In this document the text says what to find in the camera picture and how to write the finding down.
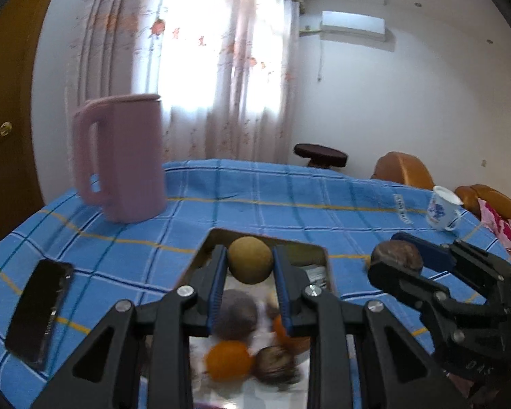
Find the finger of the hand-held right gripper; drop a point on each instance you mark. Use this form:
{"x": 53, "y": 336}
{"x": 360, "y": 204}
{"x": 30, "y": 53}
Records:
{"x": 402, "y": 283}
{"x": 430, "y": 253}

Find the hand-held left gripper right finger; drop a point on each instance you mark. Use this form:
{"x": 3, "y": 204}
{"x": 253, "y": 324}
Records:
{"x": 282, "y": 285}

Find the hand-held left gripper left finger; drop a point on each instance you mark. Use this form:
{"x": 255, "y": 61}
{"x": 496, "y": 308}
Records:
{"x": 218, "y": 283}

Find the shiny brown water chestnut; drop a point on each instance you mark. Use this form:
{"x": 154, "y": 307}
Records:
{"x": 398, "y": 254}

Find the purple passion fruit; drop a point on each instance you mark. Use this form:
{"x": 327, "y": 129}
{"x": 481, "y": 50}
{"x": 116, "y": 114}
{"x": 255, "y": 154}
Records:
{"x": 236, "y": 315}

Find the pink tin box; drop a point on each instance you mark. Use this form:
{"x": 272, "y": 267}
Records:
{"x": 306, "y": 255}

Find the yellowish longan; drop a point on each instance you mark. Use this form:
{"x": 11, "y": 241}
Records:
{"x": 250, "y": 260}

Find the orange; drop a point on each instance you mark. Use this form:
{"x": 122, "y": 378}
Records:
{"x": 291, "y": 336}
{"x": 230, "y": 360}

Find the dark ringed water chestnut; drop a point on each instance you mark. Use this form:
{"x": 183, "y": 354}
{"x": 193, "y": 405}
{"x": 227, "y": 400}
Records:
{"x": 276, "y": 364}

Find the white printed leaflet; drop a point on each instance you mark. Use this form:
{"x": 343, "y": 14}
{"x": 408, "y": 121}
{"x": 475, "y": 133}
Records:
{"x": 317, "y": 273}

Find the white mug with blue print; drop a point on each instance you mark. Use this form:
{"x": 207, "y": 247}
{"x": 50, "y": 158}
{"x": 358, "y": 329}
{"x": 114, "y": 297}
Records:
{"x": 440, "y": 211}

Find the pink patterned cloth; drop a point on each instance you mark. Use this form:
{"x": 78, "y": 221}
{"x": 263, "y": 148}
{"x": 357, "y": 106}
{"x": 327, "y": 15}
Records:
{"x": 500, "y": 226}

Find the brown leather sofa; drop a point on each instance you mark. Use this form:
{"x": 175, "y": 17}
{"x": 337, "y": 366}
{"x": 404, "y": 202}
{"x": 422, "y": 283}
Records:
{"x": 485, "y": 200}

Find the orange wooden chair back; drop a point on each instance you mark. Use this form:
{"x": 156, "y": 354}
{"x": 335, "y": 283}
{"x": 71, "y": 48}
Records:
{"x": 404, "y": 170}

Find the blue checked tablecloth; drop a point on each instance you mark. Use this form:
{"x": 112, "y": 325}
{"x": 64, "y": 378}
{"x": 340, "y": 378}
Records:
{"x": 281, "y": 196}

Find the dark wooden stool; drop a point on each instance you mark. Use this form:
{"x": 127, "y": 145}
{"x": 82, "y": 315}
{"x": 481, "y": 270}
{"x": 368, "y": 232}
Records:
{"x": 319, "y": 153}

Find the pink electric kettle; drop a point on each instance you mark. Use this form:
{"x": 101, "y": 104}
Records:
{"x": 132, "y": 157}

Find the black smartphone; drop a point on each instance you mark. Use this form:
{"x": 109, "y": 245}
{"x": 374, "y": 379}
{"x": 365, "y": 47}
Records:
{"x": 38, "y": 311}

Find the sheer floral curtain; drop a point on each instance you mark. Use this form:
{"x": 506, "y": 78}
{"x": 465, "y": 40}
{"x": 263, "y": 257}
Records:
{"x": 238, "y": 72}

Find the white air conditioner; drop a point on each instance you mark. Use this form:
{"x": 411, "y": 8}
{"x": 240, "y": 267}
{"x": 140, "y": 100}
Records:
{"x": 353, "y": 23}

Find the brass door knob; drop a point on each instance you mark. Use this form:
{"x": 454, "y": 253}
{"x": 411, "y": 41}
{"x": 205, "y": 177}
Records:
{"x": 5, "y": 129}

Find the brown wooden door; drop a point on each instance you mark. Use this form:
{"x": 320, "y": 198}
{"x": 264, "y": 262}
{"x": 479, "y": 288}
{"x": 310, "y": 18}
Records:
{"x": 8, "y": 72}

